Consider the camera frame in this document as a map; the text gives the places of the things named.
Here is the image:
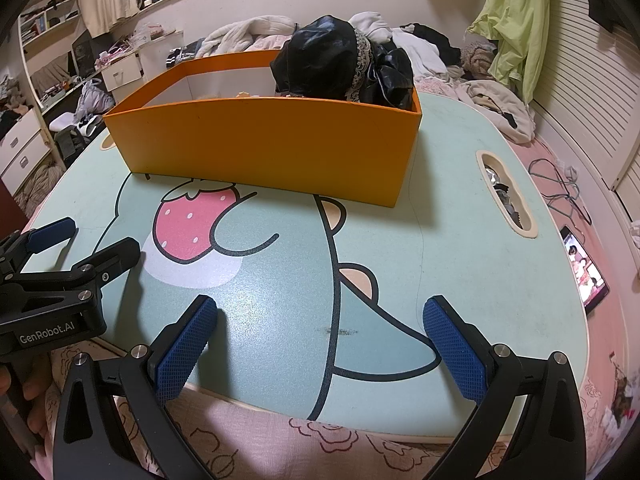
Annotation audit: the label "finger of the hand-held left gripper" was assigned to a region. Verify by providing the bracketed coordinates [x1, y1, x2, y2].
[10, 236, 142, 311]
[0, 217, 78, 281]

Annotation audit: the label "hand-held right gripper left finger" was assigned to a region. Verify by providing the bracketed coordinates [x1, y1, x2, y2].
[52, 294, 219, 480]

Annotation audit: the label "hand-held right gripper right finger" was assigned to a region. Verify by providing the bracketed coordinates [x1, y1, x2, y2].
[422, 295, 588, 480]

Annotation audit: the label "orange cardboard box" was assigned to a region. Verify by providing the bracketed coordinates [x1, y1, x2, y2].
[102, 50, 423, 209]

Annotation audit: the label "person's left hand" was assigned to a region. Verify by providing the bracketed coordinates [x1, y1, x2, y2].
[0, 355, 53, 461]

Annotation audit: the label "white drawer cabinet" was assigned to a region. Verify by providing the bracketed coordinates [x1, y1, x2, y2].
[0, 107, 51, 196]

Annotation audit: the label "grey plastic bag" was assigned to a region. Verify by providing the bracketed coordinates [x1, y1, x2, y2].
[75, 82, 113, 121]

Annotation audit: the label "smartphone with lit screen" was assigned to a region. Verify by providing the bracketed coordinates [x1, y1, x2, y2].
[559, 225, 612, 311]

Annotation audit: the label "crumpled foil wrappers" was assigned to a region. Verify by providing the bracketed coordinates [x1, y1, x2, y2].
[482, 157, 526, 226]

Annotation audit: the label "small white drawer unit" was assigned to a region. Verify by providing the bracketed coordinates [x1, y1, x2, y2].
[100, 52, 143, 92]

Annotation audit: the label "black monitor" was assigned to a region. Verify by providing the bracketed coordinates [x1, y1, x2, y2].
[72, 40, 96, 78]

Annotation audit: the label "white side cabinet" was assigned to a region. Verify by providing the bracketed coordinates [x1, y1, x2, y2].
[135, 30, 186, 81]

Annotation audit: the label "black white striped cloth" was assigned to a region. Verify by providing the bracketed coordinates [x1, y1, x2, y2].
[167, 45, 206, 67]

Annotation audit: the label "white fleece blanket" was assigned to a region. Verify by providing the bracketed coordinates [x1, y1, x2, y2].
[200, 15, 296, 58]

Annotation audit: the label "beige crumpled garment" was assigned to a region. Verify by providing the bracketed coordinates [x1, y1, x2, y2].
[460, 80, 538, 143]

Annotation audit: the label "pale pink floral quilt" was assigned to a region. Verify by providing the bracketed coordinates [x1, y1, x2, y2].
[247, 35, 293, 53]

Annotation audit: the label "black shiny bag with lace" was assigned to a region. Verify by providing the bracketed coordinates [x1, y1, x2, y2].
[270, 14, 416, 111]

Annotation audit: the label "white crumpled shirt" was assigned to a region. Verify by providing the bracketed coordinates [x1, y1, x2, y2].
[395, 35, 451, 81]

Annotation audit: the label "white louvered closet doors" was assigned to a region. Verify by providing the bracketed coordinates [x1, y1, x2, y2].
[530, 0, 640, 201]

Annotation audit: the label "brown fuzzy garment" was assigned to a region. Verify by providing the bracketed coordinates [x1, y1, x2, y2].
[460, 40, 498, 73]

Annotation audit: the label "black crumpled garment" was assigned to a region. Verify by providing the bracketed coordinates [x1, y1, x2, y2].
[400, 22, 461, 68]

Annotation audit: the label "light green hanging garment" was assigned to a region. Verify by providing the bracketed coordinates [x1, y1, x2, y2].
[467, 0, 551, 106]

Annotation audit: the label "white hooded garment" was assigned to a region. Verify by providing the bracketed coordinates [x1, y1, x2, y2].
[350, 10, 396, 43]

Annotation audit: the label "black hanging garment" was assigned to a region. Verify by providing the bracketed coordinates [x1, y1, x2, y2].
[587, 0, 631, 33]

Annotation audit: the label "wire clothes hangers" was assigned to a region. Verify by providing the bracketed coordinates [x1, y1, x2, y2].
[529, 157, 593, 226]

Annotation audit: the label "white wall shelf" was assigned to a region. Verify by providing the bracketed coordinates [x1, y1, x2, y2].
[17, 0, 83, 56]

